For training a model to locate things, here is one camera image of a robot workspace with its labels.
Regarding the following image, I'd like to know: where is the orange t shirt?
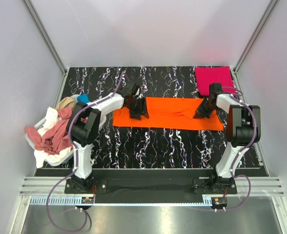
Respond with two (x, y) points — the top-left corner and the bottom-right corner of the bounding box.
(113, 97), (224, 131)

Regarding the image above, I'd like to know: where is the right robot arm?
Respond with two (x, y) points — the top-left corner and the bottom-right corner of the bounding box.
(192, 83), (261, 195)

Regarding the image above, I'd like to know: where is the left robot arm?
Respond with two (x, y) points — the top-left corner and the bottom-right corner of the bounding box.
(65, 81), (149, 194)

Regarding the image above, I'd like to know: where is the folded magenta t shirt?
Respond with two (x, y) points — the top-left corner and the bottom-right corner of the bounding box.
(195, 66), (236, 96)

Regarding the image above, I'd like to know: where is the white laundry basket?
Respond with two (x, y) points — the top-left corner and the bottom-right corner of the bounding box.
(25, 94), (107, 167)

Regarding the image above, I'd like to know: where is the blue t shirt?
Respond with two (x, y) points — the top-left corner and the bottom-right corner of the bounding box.
(77, 94), (90, 104)

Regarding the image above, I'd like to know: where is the beige t shirt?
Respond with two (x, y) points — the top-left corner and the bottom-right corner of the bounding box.
(55, 97), (77, 110)

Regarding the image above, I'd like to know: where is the dusty pink t shirt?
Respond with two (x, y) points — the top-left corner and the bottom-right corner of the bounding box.
(24, 107), (73, 156)

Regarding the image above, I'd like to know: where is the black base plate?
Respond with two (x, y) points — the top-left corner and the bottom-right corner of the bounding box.
(65, 169), (237, 204)

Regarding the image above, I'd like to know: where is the slotted cable duct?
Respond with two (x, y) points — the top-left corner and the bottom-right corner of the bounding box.
(30, 196), (95, 206)

